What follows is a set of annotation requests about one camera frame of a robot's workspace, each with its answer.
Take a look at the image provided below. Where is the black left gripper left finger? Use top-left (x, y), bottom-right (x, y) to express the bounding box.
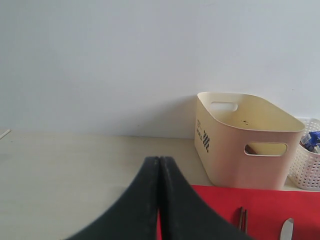
top-left (68, 156), bottom-right (160, 240)

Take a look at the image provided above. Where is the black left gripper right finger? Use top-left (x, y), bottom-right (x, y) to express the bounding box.
top-left (158, 156), bottom-right (252, 240)

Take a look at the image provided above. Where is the silver table knife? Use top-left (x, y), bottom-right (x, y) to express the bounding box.
top-left (279, 218), bottom-right (294, 240)

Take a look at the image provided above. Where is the blue white milk carton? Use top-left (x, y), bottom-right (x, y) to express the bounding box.
top-left (300, 131), bottom-right (320, 154)

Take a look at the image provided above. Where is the dark wooden chopstick upper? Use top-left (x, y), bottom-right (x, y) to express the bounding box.
top-left (238, 206), bottom-right (245, 231)

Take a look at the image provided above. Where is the dark wooden chopstick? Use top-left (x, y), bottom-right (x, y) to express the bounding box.
top-left (243, 209), bottom-right (248, 234)
top-left (238, 206), bottom-right (245, 231)

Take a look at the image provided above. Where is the dark wooden chopstick lower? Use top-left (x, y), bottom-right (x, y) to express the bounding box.
top-left (243, 209), bottom-right (248, 234)

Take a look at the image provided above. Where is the red table cloth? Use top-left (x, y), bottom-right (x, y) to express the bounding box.
top-left (154, 184), bottom-right (320, 240)

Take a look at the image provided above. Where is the cream plastic bin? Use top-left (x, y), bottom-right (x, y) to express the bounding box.
top-left (194, 92), bottom-right (305, 190)

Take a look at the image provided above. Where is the white perforated plastic basket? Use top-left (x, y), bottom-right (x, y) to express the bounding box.
top-left (288, 117), bottom-right (320, 191)

